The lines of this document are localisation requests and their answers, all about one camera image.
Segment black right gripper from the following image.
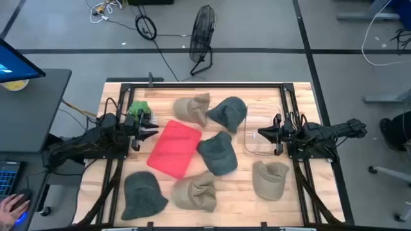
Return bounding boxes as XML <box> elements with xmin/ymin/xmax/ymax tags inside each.
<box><xmin>258</xmin><ymin>113</ymin><xmax>303</xmax><ymax>157</ymax></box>

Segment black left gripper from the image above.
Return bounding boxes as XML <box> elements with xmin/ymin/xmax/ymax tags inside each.
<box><xmin>123</xmin><ymin>108</ymin><xmax>160</xmax><ymax>152</ymax></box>

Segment red plastic tray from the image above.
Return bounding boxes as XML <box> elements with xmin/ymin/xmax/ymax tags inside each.
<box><xmin>146</xmin><ymin>119</ymin><xmax>203</xmax><ymax>180</ymax></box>

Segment tan fabric hat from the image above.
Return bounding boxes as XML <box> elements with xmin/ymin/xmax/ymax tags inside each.
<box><xmin>173</xmin><ymin>92</ymin><xmax>211</xmax><ymax>128</ymax></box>
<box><xmin>252</xmin><ymin>160</ymin><xmax>290</xmax><ymax>201</ymax></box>
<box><xmin>171</xmin><ymin>170</ymin><xmax>218</xmax><ymax>213</ymax></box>

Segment dark green fabric hat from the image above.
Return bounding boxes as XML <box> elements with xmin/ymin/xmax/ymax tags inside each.
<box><xmin>196</xmin><ymin>130</ymin><xmax>239</xmax><ymax>176</ymax></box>
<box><xmin>207</xmin><ymin>96</ymin><xmax>248</xmax><ymax>135</ymax></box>
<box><xmin>120</xmin><ymin>171</ymin><xmax>170</xmax><ymax>221</ymax></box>

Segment green plush toy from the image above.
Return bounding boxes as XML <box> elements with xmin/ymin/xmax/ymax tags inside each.
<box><xmin>127</xmin><ymin>100</ymin><xmax>153</xmax><ymax>125</ymax></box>

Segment clear plastic container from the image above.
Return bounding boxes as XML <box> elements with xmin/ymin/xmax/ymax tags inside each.
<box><xmin>243</xmin><ymin>103</ymin><xmax>284</xmax><ymax>157</ymax></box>

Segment black floor fan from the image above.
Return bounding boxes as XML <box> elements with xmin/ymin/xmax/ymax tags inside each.
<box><xmin>188</xmin><ymin>4</ymin><xmax>218</xmax><ymax>77</ymax></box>

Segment black desk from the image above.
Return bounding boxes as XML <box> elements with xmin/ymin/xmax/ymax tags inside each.
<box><xmin>0</xmin><ymin>68</ymin><xmax>73</xmax><ymax>231</ymax></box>

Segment grey desk foot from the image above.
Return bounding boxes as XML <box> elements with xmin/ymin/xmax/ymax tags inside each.
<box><xmin>363</xmin><ymin>89</ymin><xmax>411</xmax><ymax>104</ymax></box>

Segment chair base with caster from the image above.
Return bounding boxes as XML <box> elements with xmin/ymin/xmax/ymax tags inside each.
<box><xmin>368</xmin><ymin>165</ymin><xmax>411</xmax><ymax>184</ymax></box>

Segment person's shoe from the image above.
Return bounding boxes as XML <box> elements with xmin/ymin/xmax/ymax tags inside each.
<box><xmin>378</xmin><ymin>110</ymin><xmax>411</xmax><ymax>152</ymax></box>

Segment black computer mouse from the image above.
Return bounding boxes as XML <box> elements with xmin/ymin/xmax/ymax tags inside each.
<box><xmin>12</xmin><ymin>188</ymin><xmax>33</xmax><ymax>222</ymax></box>

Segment yellow bowl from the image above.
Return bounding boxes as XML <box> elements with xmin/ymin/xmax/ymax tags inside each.
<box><xmin>0</xmin><ymin>79</ymin><xmax>30</xmax><ymax>92</ymax></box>

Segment computer monitor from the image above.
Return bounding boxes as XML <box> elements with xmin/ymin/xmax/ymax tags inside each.
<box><xmin>0</xmin><ymin>37</ymin><xmax>46</xmax><ymax>84</ymax></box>

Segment backlit keyboard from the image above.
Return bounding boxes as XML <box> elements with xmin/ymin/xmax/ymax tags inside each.
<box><xmin>0</xmin><ymin>160</ymin><xmax>22</xmax><ymax>198</ymax></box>

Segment grey desk leg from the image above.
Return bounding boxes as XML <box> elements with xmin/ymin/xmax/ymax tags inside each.
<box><xmin>336</xmin><ymin>0</ymin><xmax>401</xmax><ymax>22</ymax></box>

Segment person's hand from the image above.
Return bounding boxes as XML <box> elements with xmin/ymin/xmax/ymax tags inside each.
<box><xmin>0</xmin><ymin>193</ymin><xmax>30</xmax><ymax>231</ymax></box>

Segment black metal table frame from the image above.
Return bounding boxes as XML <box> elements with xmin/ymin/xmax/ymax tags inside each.
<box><xmin>76</xmin><ymin>81</ymin><xmax>356</xmax><ymax>231</ymax></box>

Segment yellow cable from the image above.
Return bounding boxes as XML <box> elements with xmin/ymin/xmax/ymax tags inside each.
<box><xmin>60</xmin><ymin>98</ymin><xmax>98</xmax><ymax>119</ymax></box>

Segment coiled black cable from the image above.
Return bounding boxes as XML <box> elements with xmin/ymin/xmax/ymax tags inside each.
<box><xmin>135</xmin><ymin>14</ymin><xmax>158</xmax><ymax>42</ymax></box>

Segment white cable bundle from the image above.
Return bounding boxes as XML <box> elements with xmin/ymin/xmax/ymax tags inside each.
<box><xmin>85</xmin><ymin>0</ymin><xmax>125</xmax><ymax>24</ymax></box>

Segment long white floor cable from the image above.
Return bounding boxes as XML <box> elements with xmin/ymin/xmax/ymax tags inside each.
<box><xmin>361</xmin><ymin>0</ymin><xmax>411</xmax><ymax>67</ymax></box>

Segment black tangled cables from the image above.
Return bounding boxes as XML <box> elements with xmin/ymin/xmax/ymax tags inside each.
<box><xmin>389</xmin><ymin>28</ymin><xmax>411</xmax><ymax>51</ymax></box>

